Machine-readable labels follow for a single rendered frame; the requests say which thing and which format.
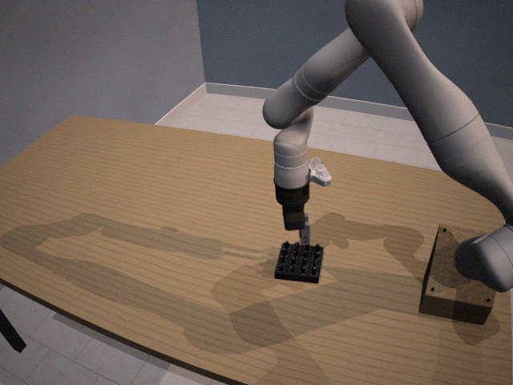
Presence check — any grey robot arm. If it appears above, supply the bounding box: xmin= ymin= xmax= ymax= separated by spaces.
xmin=262 ymin=0 xmax=513 ymax=293

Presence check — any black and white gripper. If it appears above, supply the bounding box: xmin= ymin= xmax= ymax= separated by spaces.
xmin=273 ymin=157 xmax=332 ymax=245

